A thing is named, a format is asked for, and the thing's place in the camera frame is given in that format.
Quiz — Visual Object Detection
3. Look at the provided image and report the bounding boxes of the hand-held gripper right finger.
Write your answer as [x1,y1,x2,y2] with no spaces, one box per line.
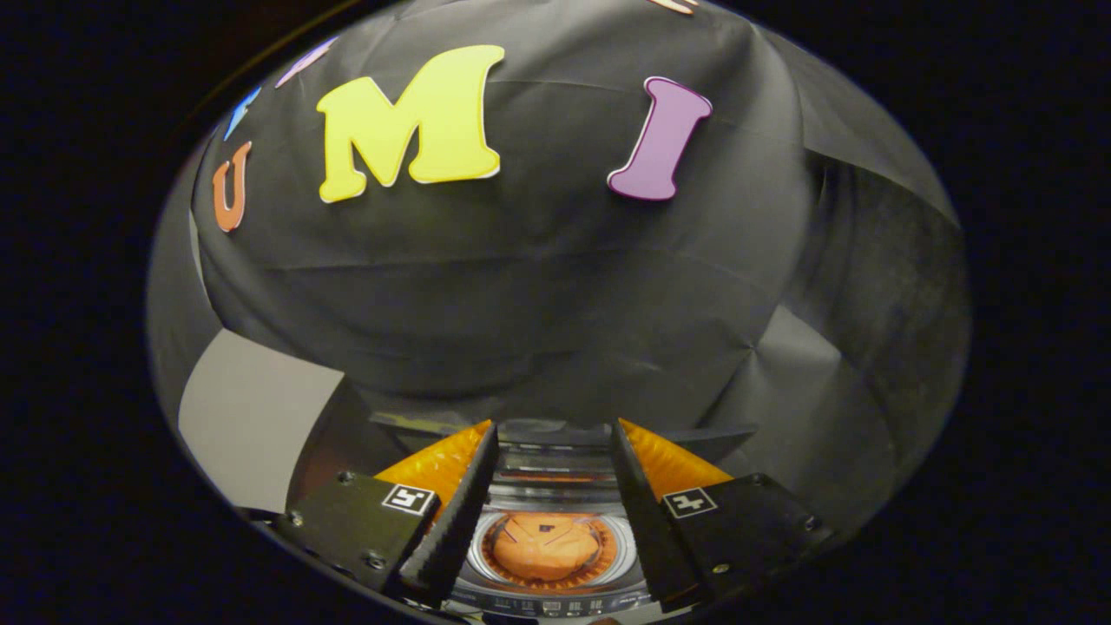
[610,418,841,614]

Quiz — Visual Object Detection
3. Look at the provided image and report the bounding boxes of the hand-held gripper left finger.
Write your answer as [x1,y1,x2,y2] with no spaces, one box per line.
[276,420,501,610]

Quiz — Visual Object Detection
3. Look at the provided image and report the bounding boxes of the orange polo shirt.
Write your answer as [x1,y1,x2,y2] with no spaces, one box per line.
[482,512,619,591]

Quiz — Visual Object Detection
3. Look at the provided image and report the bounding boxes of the black backdrop cloth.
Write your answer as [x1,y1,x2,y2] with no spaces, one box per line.
[148,0,971,539]

